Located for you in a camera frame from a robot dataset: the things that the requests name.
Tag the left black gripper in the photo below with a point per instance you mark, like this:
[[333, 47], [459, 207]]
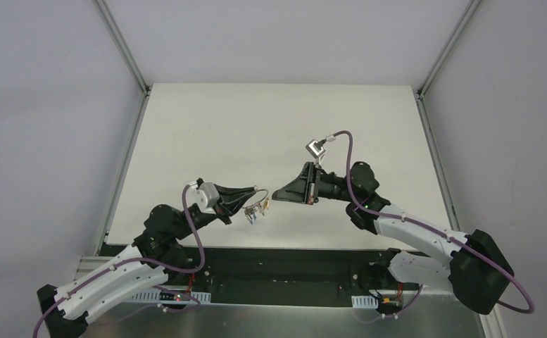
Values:
[[221, 204]]

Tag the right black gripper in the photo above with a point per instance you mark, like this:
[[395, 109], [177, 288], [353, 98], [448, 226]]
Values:
[[310, 183]]

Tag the silver keyring with keys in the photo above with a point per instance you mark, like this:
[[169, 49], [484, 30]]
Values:
[[259, 207]]

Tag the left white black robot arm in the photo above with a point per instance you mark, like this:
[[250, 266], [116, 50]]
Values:
[[169, 246]]

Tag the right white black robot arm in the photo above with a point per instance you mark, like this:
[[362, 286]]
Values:
[[471, 266]]

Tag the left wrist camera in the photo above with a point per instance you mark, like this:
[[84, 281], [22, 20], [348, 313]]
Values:
[[205, 195]]

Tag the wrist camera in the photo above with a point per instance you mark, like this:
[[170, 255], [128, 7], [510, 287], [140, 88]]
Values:
[[316, 148], [205, 195]]

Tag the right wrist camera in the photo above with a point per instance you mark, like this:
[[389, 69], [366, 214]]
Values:
[[316, 148]]

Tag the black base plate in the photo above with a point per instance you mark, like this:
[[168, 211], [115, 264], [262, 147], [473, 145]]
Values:
[[317, 278]]

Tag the left white cable duct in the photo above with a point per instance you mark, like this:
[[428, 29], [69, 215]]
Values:
[[169, 297]]

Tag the white cable duct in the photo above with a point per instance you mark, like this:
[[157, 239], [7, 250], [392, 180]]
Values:
[[169, 297], [364, 302]]

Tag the right white cable duct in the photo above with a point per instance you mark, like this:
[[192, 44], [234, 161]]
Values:
[[364, 302]]

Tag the right aluminium frame post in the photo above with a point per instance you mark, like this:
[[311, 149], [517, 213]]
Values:
[[464, 20]]

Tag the aluminium frame post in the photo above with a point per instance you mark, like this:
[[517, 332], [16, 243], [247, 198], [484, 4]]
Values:
[[464, 20], [121, 45]]

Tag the left aluminium frame post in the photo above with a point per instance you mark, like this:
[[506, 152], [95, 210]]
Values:
[[121, 45]]

